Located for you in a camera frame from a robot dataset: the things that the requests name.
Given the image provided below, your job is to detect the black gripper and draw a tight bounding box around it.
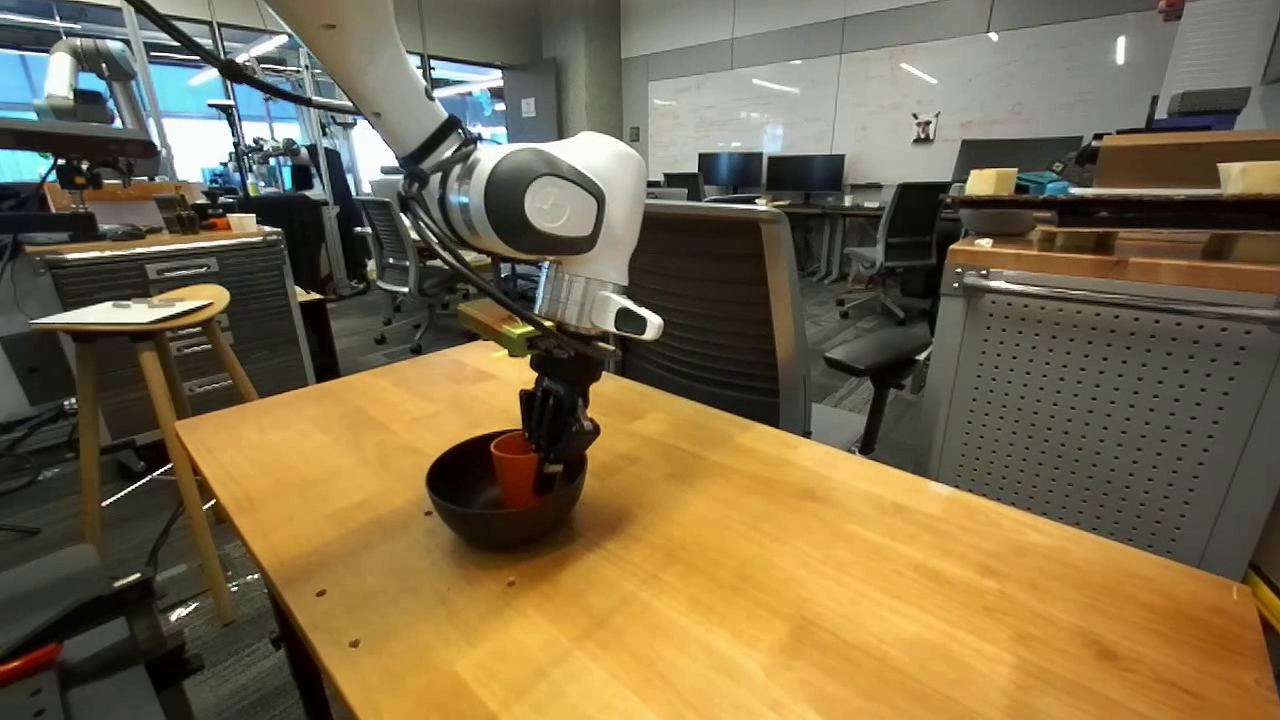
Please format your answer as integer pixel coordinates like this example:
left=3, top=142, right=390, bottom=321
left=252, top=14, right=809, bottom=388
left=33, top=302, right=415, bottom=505
left=516, top=337, right=625, bottom=498

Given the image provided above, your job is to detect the orange plastic cup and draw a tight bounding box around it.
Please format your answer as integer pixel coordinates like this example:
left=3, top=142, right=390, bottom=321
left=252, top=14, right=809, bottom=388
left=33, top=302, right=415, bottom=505
left=485, top=426, right=550, bottom=513

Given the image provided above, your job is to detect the black bowl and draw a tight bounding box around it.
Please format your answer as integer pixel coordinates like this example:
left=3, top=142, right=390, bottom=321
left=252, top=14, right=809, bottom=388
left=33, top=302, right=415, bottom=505
left=424, top=437, right=594, bottom=552

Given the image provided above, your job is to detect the grey mesh chair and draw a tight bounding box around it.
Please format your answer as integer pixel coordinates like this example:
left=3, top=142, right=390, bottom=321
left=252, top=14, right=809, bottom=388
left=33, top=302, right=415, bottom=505
left=611, top=196, right=816, bottom=438

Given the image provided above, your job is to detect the grey swivel chair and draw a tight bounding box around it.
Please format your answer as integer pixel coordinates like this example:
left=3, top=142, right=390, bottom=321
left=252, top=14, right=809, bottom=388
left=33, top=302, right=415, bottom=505
left=356, top=196, right=464, bottom=350

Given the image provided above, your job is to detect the black computer monitor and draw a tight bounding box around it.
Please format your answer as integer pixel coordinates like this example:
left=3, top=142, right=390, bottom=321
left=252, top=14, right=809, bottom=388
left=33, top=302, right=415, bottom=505
left=766, top=150, right=849, bottom=204
left=698, top=149, right=767, bottom=198

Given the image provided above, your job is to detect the black office chair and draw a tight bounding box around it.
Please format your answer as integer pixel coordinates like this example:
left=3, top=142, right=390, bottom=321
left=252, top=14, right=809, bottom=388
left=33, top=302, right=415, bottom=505
left=819, top=180, right=952, bottom=459

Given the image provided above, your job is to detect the grey cabinet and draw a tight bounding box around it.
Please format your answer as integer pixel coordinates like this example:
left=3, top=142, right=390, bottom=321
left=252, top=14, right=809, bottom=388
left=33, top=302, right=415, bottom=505
left=24, top=226, right=321, bottom=444

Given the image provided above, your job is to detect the wooden stool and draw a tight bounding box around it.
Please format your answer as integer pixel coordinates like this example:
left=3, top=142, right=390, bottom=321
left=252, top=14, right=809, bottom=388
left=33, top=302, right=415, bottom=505
left=57, top=281, right=263, bottom=626

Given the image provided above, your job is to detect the white board on stool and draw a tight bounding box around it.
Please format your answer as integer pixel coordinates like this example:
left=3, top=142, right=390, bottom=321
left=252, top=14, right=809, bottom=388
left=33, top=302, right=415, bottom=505
left=29, top=291, right=218, bottom=337

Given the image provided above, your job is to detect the yellow foam block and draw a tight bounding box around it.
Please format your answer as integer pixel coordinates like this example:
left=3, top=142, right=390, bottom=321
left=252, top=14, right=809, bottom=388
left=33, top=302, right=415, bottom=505
left=962, top=164, right=1026, bottom=204

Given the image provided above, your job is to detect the perforated grey metal cart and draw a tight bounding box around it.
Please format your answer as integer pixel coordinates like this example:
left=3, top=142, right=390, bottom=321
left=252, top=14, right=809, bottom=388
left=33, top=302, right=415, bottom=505
left=922, top=264, right=1280, bottom=585

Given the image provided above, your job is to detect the wooden shelf rack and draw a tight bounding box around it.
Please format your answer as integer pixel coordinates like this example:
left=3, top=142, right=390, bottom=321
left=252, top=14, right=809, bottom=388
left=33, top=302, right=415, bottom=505
left=946, top=127, right=1280, bottom=299

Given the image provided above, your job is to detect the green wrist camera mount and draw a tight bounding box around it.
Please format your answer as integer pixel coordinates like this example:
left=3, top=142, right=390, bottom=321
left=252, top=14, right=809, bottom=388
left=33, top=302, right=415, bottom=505
left=455, top=297, right=545, bottom=361

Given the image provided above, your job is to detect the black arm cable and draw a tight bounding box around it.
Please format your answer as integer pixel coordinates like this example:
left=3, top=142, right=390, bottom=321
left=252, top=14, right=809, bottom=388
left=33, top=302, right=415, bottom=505
left=125, top=0, right=404, bottom=127

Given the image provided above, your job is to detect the red tool handle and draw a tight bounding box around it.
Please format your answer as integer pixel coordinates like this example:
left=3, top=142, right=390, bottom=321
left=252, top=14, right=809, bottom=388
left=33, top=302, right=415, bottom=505
left=0, top=639, right=69, bottom=691

